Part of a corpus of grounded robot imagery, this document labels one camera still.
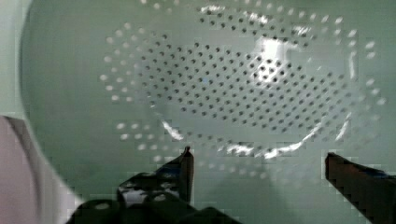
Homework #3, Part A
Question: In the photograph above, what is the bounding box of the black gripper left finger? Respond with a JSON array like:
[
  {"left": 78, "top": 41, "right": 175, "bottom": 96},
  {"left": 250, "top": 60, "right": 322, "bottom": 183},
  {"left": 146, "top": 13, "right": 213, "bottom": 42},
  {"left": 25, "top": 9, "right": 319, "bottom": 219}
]
[{"left": 117, "top": 146, "right": 194, "bottom": 224}]

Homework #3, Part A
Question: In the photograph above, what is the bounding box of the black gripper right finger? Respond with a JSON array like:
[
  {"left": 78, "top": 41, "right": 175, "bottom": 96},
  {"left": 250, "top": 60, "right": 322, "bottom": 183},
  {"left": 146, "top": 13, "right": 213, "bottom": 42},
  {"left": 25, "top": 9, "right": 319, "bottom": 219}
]
[{"left": 325, "top": 153, "right": 396, "bottom": 224}]

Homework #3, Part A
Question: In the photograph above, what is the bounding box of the grey round plate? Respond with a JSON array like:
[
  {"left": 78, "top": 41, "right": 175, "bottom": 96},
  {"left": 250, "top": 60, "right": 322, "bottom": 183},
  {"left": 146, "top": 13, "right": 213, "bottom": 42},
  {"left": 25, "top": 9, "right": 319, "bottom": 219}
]
[{"left": 0, "top": 117, "right": 82, "bottom": 224}]

